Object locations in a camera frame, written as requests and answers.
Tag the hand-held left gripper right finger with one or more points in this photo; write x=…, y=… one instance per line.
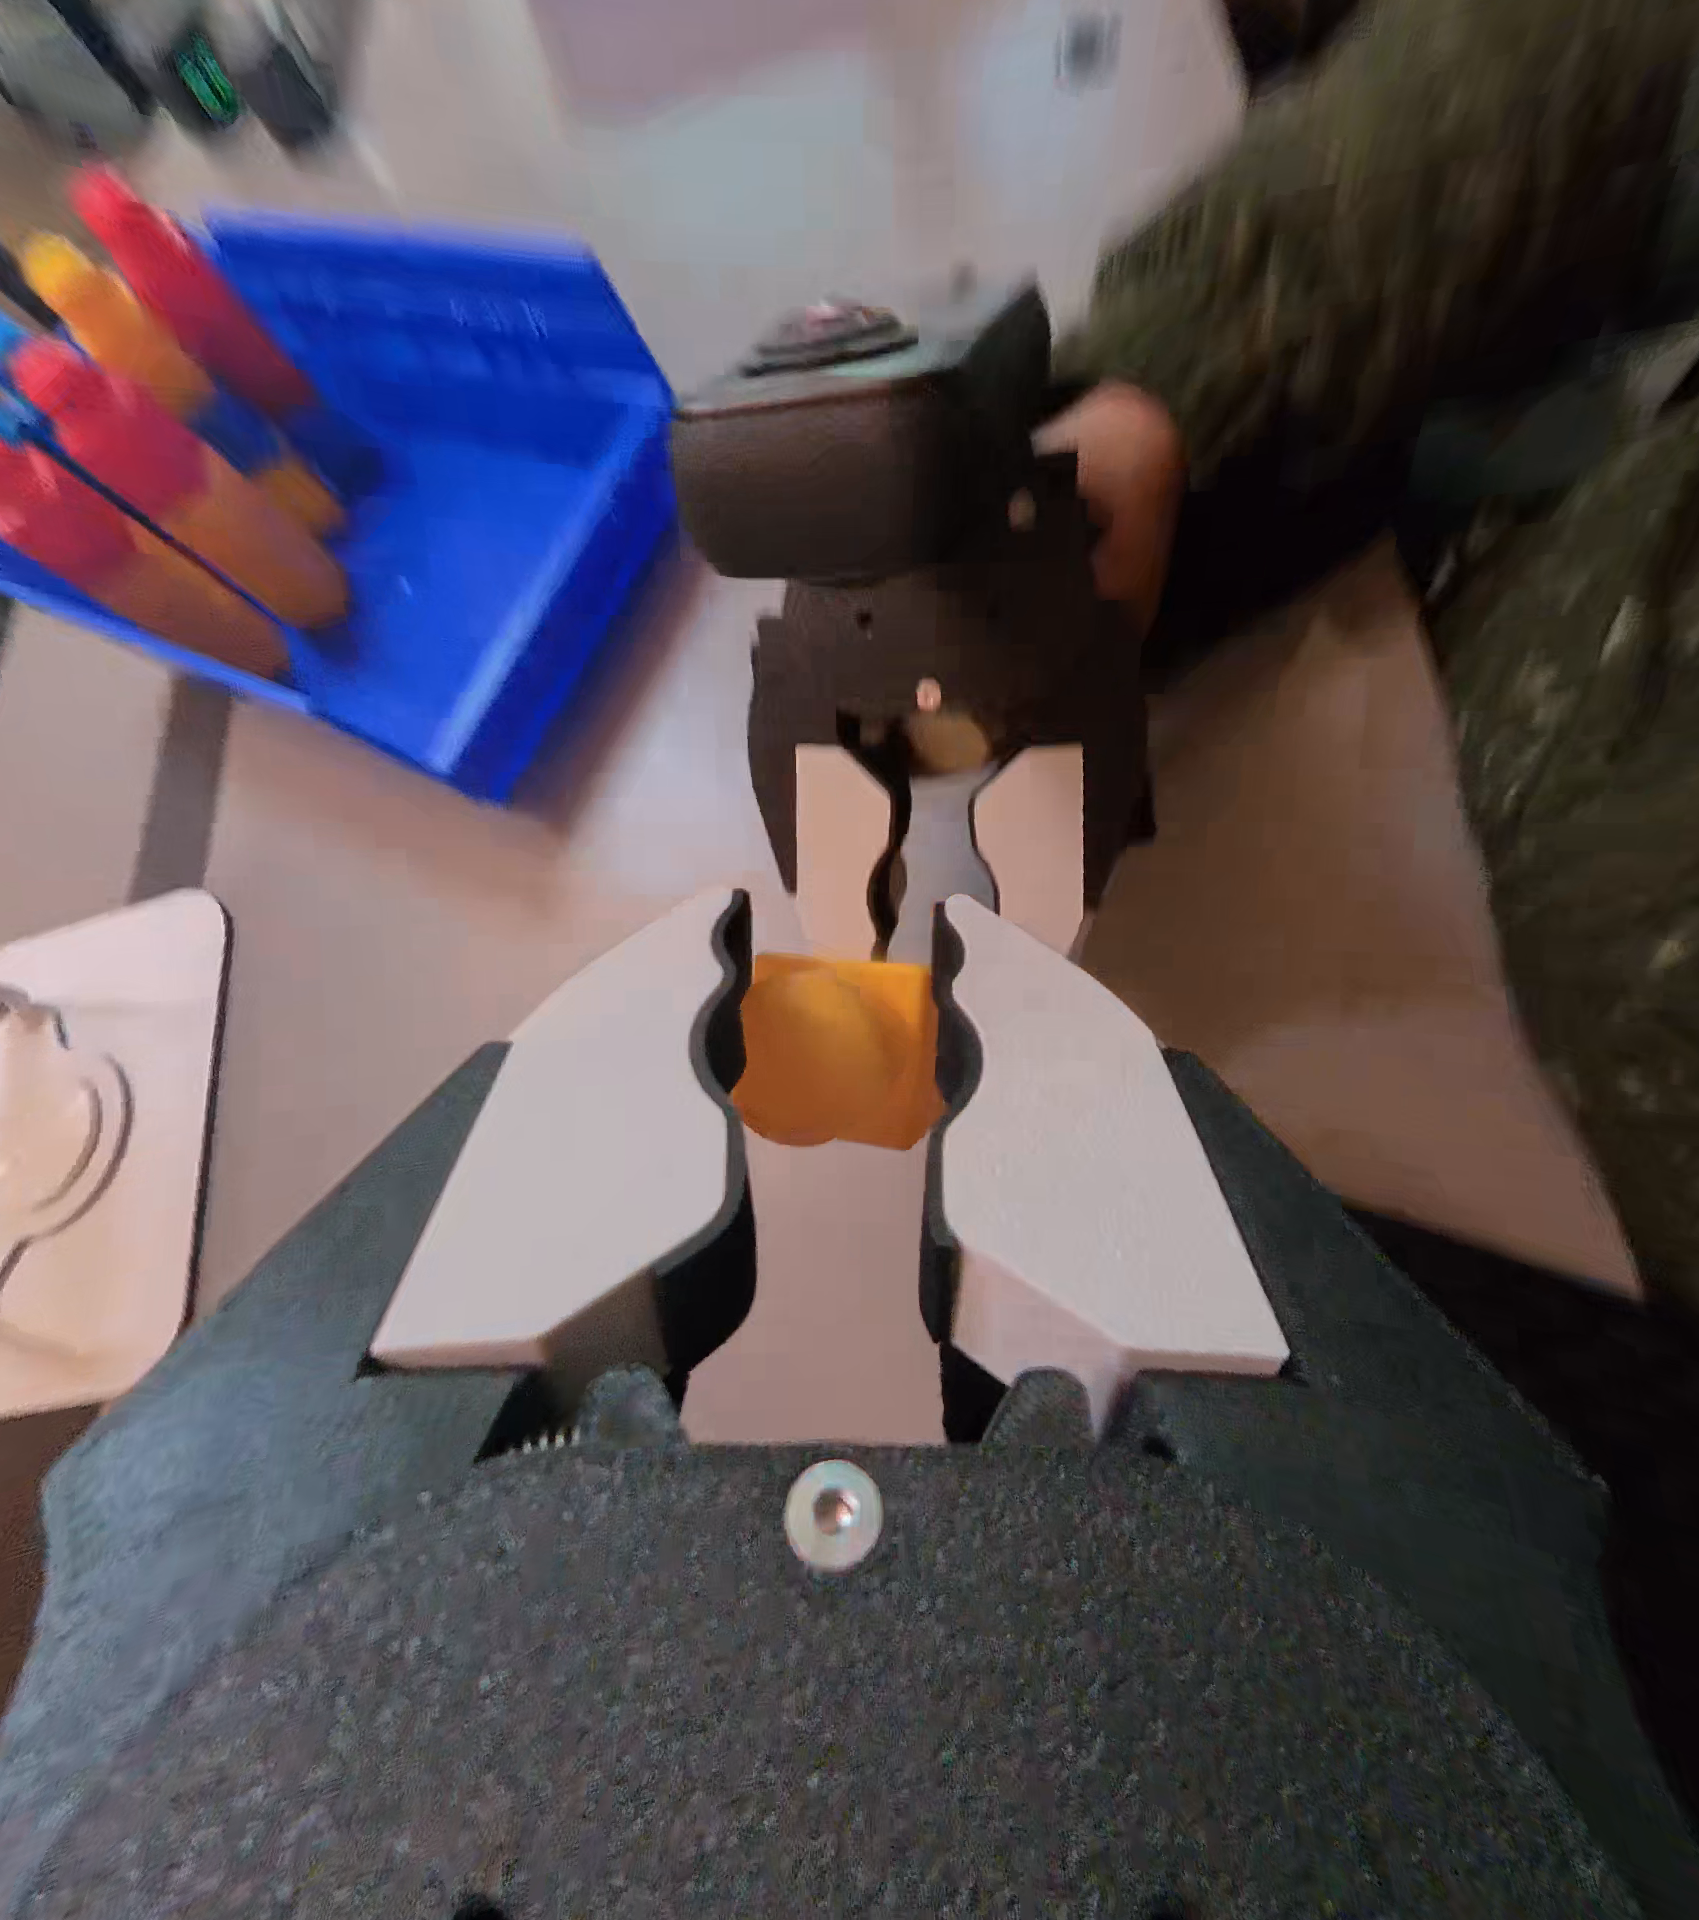
x=1104, y=1186

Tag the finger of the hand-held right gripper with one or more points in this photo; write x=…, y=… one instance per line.
x=845, y=827
x=1036, y=840

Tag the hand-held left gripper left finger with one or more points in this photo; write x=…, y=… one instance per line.
x=562, y=1186

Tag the blue plastic bin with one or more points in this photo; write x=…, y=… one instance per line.
x=522, y=525

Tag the person's right hand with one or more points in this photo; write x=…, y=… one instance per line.
x=1128, y=494

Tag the white tablet stand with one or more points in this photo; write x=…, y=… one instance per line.
x=114, y=1051

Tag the black device with green lights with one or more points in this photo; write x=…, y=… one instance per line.
x=213, y=82

